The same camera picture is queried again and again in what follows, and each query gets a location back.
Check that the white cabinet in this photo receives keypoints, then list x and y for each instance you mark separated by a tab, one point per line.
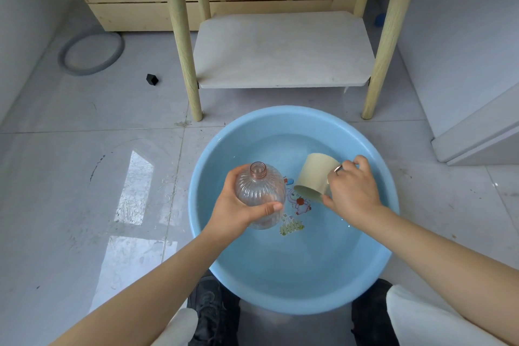
474	143

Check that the person's white left trouser leg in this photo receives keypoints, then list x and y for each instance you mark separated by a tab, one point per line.
180	331

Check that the person's black right shoe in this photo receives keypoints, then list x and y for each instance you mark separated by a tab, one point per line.
371	317

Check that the small black object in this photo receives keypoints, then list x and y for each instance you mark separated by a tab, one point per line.
152	80

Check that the person's right hand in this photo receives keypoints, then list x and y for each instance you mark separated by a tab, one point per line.
357	191

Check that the small blue object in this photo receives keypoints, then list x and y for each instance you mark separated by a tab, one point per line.
380	20

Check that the person's white trouser leg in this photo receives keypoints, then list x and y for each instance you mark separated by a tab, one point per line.
180	331
421	325

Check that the person's white right trouser leg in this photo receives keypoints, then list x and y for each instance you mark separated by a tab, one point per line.
421	325

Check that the person's right forearm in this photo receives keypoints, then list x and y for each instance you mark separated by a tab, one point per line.
438	268

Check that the person's black left shoe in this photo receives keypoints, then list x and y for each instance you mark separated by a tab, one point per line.
211	313

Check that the clear plastic bottle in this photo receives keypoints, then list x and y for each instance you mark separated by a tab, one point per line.
259	191

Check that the white table with wooden legs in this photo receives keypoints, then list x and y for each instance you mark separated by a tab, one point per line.
284	50

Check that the beige cup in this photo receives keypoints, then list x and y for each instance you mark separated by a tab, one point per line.
314	173

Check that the person's left forearm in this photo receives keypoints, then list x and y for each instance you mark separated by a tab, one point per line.
154	297

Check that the person's right thumb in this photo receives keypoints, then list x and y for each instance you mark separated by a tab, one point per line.
330	202

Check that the light blue plastic basin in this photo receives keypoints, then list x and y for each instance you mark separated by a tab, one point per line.
292	268

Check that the person's black shoe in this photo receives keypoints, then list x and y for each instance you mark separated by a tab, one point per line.
211	313
371	317

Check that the person's left hand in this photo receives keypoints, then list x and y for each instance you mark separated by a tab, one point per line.
225	208

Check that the person's left thumb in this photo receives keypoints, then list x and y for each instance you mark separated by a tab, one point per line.
265	208

